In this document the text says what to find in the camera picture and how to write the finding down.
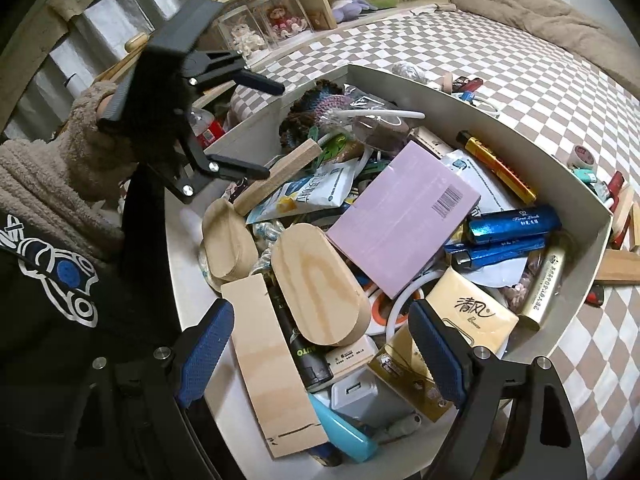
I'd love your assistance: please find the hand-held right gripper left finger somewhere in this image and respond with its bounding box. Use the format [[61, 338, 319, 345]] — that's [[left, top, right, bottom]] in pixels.
[[75, 298, 236, 480]]

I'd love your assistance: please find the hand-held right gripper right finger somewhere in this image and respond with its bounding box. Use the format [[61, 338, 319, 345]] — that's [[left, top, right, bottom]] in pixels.
[[408, 299, 588, 480]]

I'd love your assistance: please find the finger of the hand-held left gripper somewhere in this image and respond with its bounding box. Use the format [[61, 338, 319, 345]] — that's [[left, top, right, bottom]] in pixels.
[[150, 130, 272, 206], [181, 49, 286, 96]]

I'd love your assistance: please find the long wooden block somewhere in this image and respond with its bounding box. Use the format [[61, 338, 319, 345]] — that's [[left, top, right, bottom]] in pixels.
[[234, 140, 323, 217]]

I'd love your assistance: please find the blue white plastic pouch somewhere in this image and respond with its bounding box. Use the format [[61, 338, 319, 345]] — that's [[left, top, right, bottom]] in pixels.
[[246, 160, 357, 227]]

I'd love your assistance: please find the brown item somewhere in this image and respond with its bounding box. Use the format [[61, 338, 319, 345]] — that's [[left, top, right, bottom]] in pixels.
[[350, 112, 407, 152]]

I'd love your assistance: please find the lilac box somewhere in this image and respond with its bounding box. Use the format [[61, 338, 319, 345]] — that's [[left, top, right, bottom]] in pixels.
[[325, 140, 482, 302]]

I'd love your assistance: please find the blue metallic lighter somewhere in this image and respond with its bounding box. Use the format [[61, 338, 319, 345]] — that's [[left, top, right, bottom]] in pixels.
[[444, 236, 547, 269], [466, 203, 563, 247]]

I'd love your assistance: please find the cream printed box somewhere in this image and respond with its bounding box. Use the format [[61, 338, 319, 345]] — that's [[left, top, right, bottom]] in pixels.
[[406, 126, 454, 162]]

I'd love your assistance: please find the yellow orange tiger packet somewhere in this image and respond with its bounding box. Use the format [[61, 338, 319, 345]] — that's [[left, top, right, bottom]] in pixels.
[[456, 130, 537, 207]]

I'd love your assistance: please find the white storage container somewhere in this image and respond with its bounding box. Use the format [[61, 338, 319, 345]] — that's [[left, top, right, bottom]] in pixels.
[[165, 63, 614, 480]]

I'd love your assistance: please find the person's left forearm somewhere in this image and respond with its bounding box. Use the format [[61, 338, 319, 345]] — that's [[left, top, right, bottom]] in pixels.
[[0, 80, 146, 261]]

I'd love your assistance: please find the wooden stick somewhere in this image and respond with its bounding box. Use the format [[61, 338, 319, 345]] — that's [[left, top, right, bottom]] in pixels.
[[92, 31, 151, 85]]

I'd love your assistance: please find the red label bottle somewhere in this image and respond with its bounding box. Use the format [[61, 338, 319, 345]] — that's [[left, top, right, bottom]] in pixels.
[[187, 107, 227, 150]]

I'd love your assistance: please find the white doll display case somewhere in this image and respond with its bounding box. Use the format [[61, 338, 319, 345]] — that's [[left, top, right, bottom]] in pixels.
[[216, 5, 269, 59]]

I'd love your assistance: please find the dark crocheted item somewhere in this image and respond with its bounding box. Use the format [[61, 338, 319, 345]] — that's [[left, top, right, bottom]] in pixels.
[[279, 80, 352, 147]]

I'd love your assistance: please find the yellow tissue packet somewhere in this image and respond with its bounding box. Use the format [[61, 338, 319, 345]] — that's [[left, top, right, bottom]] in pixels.
[[429, 266, 521, 357]]

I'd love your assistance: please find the flat wooden plank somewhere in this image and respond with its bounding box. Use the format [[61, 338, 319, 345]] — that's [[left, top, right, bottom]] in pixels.
[[220, 275, 329, 461]]

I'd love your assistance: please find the red doll display case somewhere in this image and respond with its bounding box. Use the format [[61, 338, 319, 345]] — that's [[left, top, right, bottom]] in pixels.
[[249, 0, 315, 47]]

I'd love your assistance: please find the white labelled box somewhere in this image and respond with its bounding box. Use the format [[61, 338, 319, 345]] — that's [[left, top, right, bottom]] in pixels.
[[325, 335, 379, 377]]

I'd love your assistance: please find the small cardboard box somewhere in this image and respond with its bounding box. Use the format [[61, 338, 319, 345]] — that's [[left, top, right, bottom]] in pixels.
[[306, 9, 338, 31]]

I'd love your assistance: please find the white charger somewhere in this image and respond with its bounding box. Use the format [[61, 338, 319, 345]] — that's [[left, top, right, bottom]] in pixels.
[[330, 376, 387, 427]]

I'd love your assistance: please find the green clip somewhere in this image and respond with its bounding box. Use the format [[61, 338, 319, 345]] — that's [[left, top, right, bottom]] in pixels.
[[309, 134, 352, 167]]

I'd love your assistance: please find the black cylinder with green print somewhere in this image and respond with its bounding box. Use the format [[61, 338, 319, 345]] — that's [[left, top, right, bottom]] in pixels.
[[270, 290, 334, 394]]

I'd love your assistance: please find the purple plush toy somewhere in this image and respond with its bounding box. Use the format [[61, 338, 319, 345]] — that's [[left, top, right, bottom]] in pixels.
[[331, 0, 378, 23]]

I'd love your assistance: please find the light blue plastic item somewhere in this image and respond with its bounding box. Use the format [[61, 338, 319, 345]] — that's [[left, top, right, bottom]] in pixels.
[[306, 391, 379, 464]]

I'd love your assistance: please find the grey fuzzy pouch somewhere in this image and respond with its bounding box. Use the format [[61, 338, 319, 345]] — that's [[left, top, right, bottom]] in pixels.
[[391, 61, 427, 84]]

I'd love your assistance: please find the person's black printed top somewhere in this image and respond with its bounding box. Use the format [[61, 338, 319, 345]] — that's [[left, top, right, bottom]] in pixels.
[[0, 165, 226, 480]]

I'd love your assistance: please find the white plastic bag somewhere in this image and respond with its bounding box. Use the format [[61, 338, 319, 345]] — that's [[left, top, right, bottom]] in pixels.
[[439, 149, 507, 212]]

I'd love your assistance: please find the beige tape roll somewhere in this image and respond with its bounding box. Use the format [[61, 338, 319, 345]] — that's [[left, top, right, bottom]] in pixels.
[[570, 144, 597, 169]]

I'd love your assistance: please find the checkered bed sheet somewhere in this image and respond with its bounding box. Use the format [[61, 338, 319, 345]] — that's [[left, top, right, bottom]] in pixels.
[[230, 7, 640, 480]]

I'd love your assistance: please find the beige duvet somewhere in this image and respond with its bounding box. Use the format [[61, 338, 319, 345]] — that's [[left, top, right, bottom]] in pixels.
[[450, 0, 640, 106]]

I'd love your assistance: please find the white plastic ring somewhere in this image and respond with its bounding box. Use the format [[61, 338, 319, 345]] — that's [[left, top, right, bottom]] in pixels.
[[384, 269, 452, 347]]

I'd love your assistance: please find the orange white ring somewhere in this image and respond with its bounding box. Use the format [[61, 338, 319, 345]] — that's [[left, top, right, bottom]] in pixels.
[[360, 285, 392, 337]]

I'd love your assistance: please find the white cable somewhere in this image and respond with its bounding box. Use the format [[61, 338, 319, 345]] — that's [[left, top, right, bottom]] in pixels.
[[326, 106, 427, 127]]

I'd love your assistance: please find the white blue ring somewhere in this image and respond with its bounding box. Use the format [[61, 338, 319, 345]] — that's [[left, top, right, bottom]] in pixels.
[[469, 94, 502, 120]]

